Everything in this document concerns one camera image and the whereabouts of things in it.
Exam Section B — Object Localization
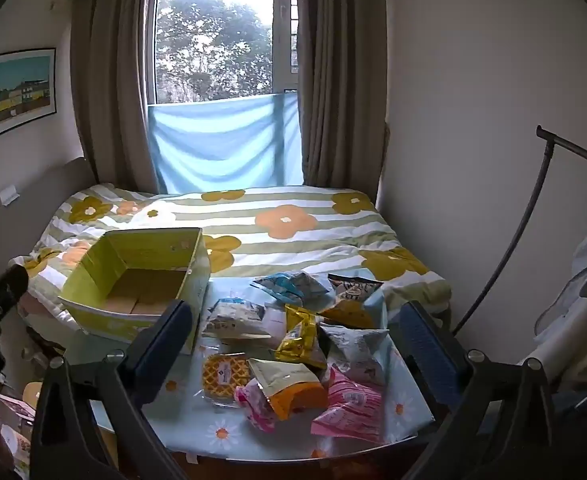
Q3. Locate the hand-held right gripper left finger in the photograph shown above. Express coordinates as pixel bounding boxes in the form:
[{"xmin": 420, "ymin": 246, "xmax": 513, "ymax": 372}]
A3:
[{"xmin": 30, "ymin": 299, "xmax": 194, "ymax": 480}]

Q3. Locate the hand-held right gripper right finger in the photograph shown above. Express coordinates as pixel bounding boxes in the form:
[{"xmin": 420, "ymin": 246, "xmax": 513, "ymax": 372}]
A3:
[{"xmin": 398, "ymin": 301, "xmax": 557, "ymax": 480}]

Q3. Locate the green cardboard box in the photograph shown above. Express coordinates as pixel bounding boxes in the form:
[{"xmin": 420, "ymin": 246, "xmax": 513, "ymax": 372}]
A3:
[{"xmin": 58, "ymin": 227, "xmax": 212, "ymax": 357}]

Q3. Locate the round waffle packet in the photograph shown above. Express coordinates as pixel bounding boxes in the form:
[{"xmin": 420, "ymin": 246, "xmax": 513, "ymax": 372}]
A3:
[{"xmin": 201, "ymin": 352, "xmax": 252, "ymax": 407}]

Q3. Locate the pink printed box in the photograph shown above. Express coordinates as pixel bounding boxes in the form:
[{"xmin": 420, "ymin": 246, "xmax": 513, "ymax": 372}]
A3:
[{"xmin": 0, "ymin": 389, "xmax": 38, "ymax": 477}]

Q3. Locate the white grey snack packet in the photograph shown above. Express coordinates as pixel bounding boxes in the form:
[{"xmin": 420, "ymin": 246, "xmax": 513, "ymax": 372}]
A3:
[{"xmin": 202, "ymin": 298, "xmax": 267, "ymax": 342}]

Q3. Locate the yellow black snack packet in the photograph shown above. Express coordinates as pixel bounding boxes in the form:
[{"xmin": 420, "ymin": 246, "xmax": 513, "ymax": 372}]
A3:
[{"xmin": 318, "ymin": 273, "xmax": 385, "ymax": 330}]

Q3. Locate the beige bed headboard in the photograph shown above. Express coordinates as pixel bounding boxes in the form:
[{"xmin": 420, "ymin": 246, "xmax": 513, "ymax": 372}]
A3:
[{"xmin": 0, "ymin": 156, "xmax": 100, "ymax": 288}]

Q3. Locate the pink striped snack packet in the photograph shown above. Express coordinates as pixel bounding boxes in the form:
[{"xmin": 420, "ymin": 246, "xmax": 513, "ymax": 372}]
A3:
[{"xmin": 310, "ymin": 366, "xmax": 387, "ymax": 444}]

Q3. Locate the daisy print blue tablecloth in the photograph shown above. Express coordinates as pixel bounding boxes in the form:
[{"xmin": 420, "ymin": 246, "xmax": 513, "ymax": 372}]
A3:
[{"xmin": 71, "ymin": 277, "xmax": 435, "ymax": 462}]

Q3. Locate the pink white small packet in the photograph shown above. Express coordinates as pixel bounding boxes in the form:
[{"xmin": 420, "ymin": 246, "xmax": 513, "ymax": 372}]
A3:
[{"xmin": 233, "ymin": 379, "xmax": 277, "ymax": 434}]

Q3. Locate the pale pink flat packet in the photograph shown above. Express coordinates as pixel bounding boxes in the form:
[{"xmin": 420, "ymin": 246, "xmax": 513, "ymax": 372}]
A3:
[{"xmin": 262, "ymin": 306, "xmax": 290, "ymax": 339}]

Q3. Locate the gold snack packet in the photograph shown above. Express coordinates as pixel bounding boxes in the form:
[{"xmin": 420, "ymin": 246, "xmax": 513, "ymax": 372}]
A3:
[{"xmin": 275, "ymin": 304, "xmax": 330, "ymax": 369}]

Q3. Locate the beige orange snack pouch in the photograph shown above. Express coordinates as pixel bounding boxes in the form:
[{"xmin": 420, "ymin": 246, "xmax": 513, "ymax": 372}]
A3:
[{"xmin": 247, "ymin": 358, "xmax": 329, "ymax": 421}]

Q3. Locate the floral striped bed blanket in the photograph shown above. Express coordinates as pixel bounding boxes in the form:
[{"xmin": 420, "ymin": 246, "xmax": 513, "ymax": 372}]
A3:
[{"xmin": 10, "ymin": 184, "xmax": 453, "ymax": 333}]

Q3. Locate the grey white hanging garment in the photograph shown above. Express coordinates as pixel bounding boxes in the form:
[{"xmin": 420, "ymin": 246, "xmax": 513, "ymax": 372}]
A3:
[{"xmin": 518, "ymin": 169, "xmax": 587, "ymax": 392}]

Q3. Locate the blue window cloth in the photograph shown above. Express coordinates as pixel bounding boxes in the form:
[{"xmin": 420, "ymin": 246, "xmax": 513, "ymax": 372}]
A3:
[{"xmin": 147, "ymin": 90, "xmax": 305, "ymax": 196}]

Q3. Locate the brown curtain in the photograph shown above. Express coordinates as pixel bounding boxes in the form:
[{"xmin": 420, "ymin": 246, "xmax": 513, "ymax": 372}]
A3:
[
  {"xmin": 70, "ymin": 0, "xmax": 158, "ymax": 194},
  {"xmin": 295, "ymin": 0, "xmax": 390, "ymax": 189}
]

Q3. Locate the window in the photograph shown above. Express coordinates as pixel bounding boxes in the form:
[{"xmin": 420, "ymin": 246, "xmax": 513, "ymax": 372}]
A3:
[{"xmin": 148, "ymin": 0, "xmax": 300, "ymax": 107}]

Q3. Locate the framed wall picture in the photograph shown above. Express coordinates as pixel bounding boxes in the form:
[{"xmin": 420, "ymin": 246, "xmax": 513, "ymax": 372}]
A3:
[{"xmin": 0, "ymin": 48, "xmax": 57, "ymax": 149}]

